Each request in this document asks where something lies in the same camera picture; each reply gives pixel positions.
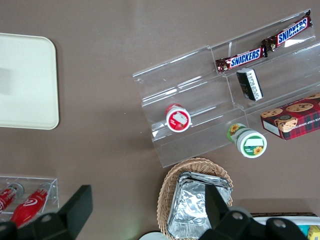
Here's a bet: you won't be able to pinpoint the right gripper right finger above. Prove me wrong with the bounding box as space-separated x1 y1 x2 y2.
199 185 266 240

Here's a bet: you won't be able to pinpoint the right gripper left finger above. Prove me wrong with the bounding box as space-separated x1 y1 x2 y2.
17 184 94 240

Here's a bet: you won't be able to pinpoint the light wicker oval basket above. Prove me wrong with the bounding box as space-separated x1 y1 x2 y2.
156 156 235 239

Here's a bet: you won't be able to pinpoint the white rectangular snack tray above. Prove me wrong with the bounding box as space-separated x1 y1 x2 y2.
249 215 320 240

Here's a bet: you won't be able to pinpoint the cream plastic tray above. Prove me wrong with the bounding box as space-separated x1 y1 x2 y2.
0 32 60 131

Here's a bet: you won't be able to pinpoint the clear acrylic bottle rack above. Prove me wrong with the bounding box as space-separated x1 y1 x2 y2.
0 175 60 224

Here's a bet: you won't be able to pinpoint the stacked aluminium foil containers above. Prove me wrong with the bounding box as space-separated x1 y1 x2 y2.
167 170 234 240

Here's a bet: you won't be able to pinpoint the red cola bottle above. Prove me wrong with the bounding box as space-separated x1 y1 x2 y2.
0 183 25 216
9 185 52 229

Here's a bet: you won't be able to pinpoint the green sunflower yogurt cup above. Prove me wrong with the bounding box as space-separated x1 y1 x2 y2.
226 122 268 160

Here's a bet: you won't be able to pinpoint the teal snack pack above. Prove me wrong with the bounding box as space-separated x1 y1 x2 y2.
298 224 311 240

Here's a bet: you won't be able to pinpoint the yellow snack pack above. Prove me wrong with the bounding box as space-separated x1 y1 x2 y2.
308 224 320 240

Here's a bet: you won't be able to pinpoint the red strawberry yogurt cup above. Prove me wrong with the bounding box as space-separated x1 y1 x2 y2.
165 102 194 133

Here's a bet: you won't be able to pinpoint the red tartan cookie box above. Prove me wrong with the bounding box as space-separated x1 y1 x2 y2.
259 92 320 142

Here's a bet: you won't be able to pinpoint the clear acrylic step shelf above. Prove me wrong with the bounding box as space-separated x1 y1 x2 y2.
131 8 320 169

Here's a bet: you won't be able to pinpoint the black and white small box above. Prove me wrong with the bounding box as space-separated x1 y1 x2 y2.
235 67 264 102

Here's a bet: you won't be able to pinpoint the Snickers chocolate bar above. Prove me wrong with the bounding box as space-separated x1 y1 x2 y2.
215 45 269 75
261 10 314 52

